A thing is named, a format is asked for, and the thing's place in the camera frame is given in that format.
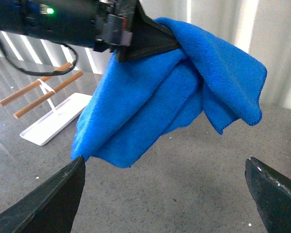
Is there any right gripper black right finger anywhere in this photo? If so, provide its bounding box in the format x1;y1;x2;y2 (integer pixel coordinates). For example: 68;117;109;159
245;157;291;233

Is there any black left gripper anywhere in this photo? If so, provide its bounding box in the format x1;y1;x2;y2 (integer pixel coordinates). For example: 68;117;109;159
93;0;181;62

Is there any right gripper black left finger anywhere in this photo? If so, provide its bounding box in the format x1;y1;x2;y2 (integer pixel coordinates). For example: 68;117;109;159
0;156;85;233

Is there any blue microfiber cloth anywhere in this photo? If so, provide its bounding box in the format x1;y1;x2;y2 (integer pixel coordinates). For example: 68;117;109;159
70;17;267;168

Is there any white towel rack stand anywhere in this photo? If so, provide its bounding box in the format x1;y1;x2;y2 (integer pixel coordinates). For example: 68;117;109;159
19;93;91;146

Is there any wooden rack rod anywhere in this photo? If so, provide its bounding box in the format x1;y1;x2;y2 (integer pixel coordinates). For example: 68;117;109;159
14;71;83;119
0;62;72;107

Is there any black cable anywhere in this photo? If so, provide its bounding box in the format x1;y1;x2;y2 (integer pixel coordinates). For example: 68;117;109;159
0;33;78;76

